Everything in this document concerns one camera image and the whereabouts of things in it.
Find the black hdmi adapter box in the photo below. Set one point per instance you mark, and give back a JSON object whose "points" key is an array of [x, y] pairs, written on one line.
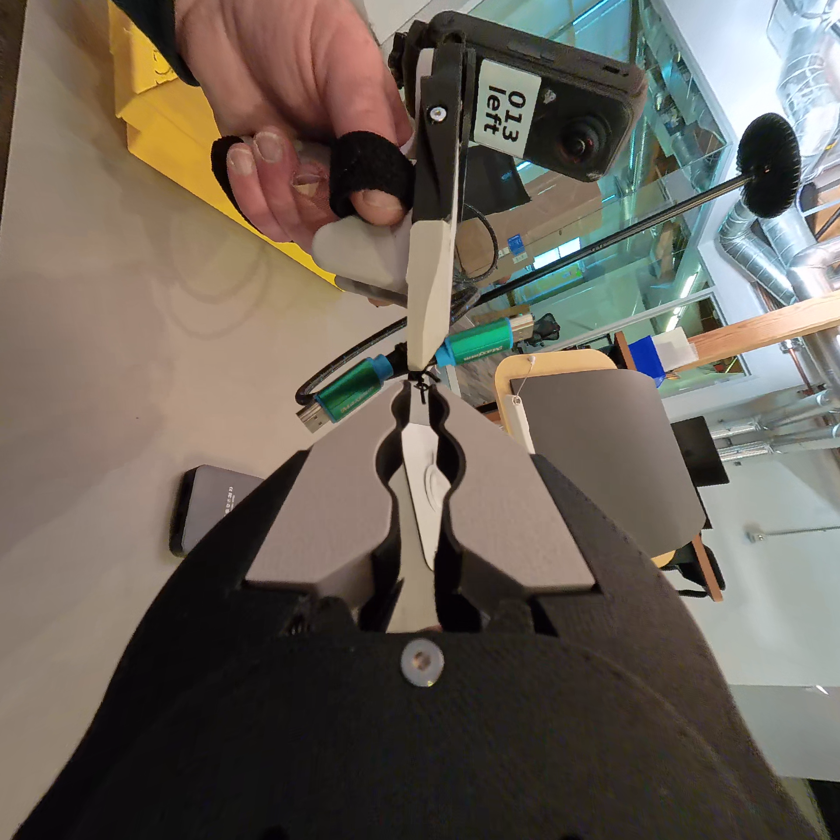
{"points": [[217, 505]]}

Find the wooden rimmed black panel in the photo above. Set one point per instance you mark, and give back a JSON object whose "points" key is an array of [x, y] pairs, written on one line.
{"points": [[610, 453]]}

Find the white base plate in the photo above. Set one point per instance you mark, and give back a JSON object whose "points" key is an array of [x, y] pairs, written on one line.
{"points": [[423, 486]]}

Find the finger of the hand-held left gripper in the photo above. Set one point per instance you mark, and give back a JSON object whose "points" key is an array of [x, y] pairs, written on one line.
{"points": [[431, 295]]}

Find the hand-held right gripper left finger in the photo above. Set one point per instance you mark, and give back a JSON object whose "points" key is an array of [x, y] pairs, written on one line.
{"points": [[315, 525]]}

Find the yellow plastic bin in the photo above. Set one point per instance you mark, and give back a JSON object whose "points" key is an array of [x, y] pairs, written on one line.
{"points": [[171, 131]]}

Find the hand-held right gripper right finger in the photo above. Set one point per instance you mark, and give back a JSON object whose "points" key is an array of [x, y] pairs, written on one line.
{"points": [[519, 525]]}

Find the black stand pole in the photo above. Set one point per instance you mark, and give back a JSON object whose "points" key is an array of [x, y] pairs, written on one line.
{"points": [[768, 158]]}

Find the person's left hand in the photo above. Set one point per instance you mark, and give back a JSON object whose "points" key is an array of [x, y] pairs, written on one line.
{"points": [[289, 79]]}

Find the person's left forearm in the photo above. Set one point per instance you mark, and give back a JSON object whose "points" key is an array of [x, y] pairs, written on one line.
{"points": [[151, 33]]}

